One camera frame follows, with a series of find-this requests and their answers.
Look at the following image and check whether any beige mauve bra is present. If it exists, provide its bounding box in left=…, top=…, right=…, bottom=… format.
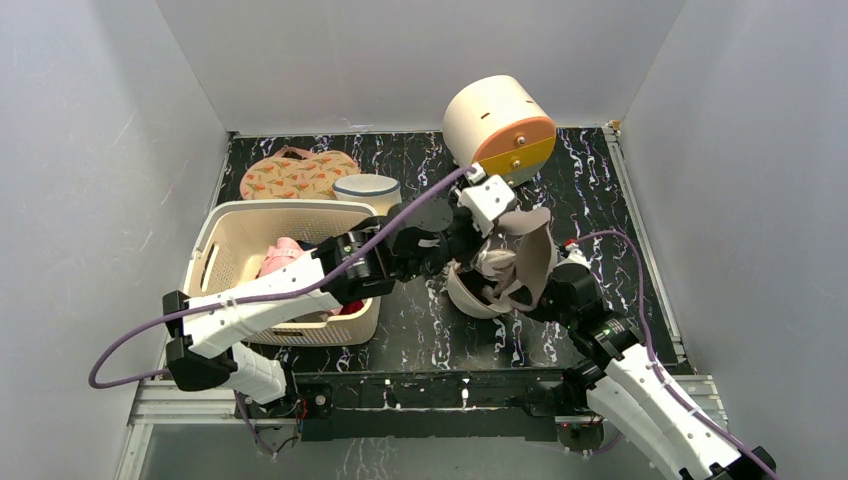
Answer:
left=473, top=207, right=557, bottom=312

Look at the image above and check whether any beige-trimmed white mesh laundry bag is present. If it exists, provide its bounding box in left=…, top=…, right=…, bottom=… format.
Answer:
left=446, top=260, right=519, bottom=320

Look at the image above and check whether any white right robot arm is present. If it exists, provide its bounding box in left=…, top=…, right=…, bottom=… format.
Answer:
left=530, top=262, right=776, bottom=479

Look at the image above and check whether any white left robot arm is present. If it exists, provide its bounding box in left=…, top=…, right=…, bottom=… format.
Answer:
left=166, top=197, right=500, bottom=416

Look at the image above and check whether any blue-trimmed white mesh laundry bag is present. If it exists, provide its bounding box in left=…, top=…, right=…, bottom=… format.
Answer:
left=332, top=173, right=402, bottom=215

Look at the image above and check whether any cream plastic laundry basket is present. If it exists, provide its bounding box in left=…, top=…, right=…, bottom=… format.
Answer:
left=181, top=199, right=380, bottom=347

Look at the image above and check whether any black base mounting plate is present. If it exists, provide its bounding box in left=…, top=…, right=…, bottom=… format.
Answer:
left=235, top=370, right=607, bottom=444

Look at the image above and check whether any cream round drawer cabinet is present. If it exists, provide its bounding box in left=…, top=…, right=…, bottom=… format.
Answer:
left=442, top=75, right=557, bottom=187

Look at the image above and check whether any pink cloth in basket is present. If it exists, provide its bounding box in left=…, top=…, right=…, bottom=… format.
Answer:
left=256, top=237, right=364, bottom=316

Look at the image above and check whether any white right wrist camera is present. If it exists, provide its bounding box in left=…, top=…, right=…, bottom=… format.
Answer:
left=560, top=239, right=590, bottom=269

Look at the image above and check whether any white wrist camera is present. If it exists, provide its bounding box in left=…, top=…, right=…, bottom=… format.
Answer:
left=560, top=239, right=590, bottom=269
left=458, top=163, right=516, bottom=237

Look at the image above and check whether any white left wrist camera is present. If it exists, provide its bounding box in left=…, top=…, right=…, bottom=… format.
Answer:
left=458, top=163, right=516, bottom=237

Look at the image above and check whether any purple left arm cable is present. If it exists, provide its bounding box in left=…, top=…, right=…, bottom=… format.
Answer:
left=87, top=165, right=478, bottom=391

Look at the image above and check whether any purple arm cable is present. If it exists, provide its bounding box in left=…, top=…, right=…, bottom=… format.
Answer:
left=576, top=229, right=783, bottom=480
left=87, top=165, right=478, bottom=391

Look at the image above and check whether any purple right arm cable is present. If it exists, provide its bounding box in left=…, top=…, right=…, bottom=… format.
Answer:
left=576, top=229, right=783, bottom=480

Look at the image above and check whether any aluminium table edge rail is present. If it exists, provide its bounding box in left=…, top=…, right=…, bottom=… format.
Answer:
left=115, top=380, right=294, bottom=479

